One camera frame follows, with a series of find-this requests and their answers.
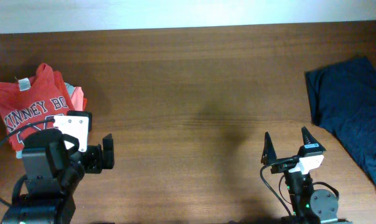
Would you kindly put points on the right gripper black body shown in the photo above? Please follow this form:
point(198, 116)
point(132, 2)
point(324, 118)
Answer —
point(293, 180)

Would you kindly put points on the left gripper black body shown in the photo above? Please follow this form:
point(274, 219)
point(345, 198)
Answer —
point(92, 159)

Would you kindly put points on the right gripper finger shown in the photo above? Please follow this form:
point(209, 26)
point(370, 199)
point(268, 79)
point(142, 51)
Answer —
point(268, 154)
point(311, 146)

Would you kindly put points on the orange red t-shirt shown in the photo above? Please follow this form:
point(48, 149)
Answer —
point(35, 99)

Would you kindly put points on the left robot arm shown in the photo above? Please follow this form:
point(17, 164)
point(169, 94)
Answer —
point(54, 167)

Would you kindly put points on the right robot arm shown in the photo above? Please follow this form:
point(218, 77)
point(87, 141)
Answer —
point(312, 202)

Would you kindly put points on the folded orange t-shirt underneath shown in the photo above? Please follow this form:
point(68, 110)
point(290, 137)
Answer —
point(78, 100)

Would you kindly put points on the navy blue garment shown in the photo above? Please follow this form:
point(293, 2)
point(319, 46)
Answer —
point(342, 100)

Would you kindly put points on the folded grey t-shirt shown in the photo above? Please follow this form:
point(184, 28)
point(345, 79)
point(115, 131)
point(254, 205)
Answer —
point(70, 89)

